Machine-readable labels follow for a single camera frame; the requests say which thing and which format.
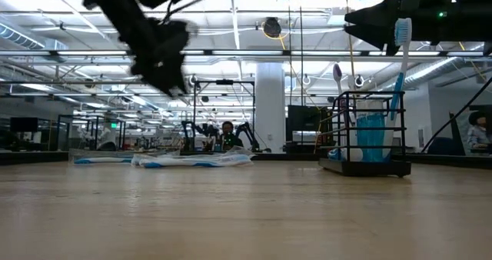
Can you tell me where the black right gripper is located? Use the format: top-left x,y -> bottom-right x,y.
344,0 -> 463,57

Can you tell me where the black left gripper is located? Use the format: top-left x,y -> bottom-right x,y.
122,15 -> 192,98

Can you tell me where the purple white toothbrush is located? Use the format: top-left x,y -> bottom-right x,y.
331,62 -> 346,153

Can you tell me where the blue mouthwash bottle white cap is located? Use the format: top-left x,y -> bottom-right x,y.
327,147 -> 364,162
354,99 -> 387,163

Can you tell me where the person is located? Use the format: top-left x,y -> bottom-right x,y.
218,120 -> 244,152
466,110 -> 492,150

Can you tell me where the long ceiling light strip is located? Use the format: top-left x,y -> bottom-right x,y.
0,48 -> 492,58

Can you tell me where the white building column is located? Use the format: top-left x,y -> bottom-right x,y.
255,62 -> 286,153

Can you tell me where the black equipment cabinet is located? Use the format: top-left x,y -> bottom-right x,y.
286,105 -> 332,155

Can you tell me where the black background monitor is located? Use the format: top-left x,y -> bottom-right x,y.
9,116 -> 39,133

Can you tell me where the black background gantry frame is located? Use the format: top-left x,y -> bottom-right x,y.
191,79 -> 257,153

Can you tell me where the silver ventilation duct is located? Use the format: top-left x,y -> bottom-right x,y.
378,55 -> 492,92
0,21 -> 68,63

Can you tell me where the black hanging cable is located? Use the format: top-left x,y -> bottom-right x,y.
287,0 -> 293,107
298,0 -> 305,145

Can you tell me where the black background workcell frame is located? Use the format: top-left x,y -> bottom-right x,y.
56,114 -> 126,150

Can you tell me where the black ceiling cable reel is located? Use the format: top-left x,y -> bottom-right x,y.
261,16 -> 284,39

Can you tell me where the yellow hanging cable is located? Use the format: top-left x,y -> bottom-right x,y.
344,0 -> 365,148

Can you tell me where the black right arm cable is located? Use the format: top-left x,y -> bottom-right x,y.
421,77 -> 492,153

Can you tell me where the black wire caddy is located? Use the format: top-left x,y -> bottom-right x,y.
315,91 -> 411,178

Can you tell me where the black aluminium table frame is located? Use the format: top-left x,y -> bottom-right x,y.
0,148 -> 492,168

